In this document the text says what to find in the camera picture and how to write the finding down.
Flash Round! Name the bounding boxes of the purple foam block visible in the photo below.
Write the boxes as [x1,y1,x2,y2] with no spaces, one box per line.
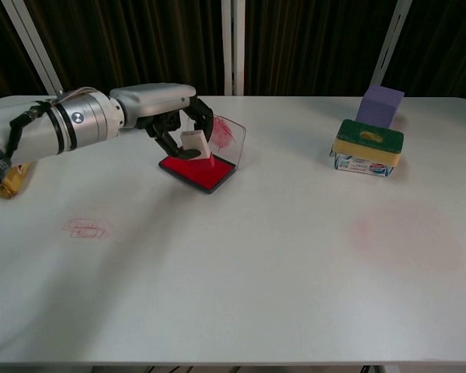
[355,85,406,130]

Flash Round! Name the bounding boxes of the green yellow sponge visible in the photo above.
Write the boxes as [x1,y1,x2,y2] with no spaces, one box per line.
[332,118,406,166]

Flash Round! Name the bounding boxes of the white upright frame post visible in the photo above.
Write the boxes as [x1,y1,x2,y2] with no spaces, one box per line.
[232,0,246,96]
[221,0,235,96]

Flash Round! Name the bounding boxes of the white slotted slanted frame post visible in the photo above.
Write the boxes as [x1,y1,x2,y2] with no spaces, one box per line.
[370,0,413,89]

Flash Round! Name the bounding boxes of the white red stamp block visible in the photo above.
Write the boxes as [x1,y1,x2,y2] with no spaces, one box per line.
[179,130,217,169]

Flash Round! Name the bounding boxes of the dark brown curtain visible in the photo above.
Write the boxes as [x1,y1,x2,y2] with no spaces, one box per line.
[0,0,466,106]

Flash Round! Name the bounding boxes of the gold foil packet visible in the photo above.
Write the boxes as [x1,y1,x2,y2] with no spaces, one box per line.
[0,162,34,200]

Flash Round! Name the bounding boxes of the white blue printed box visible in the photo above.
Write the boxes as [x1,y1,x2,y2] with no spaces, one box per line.
[329,150,398,179]

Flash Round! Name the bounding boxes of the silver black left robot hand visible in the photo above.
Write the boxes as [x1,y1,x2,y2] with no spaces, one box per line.
[109,82,216,161]

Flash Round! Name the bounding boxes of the red ink pad clear lid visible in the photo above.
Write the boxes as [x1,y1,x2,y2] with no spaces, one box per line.
[158,114,248,195]

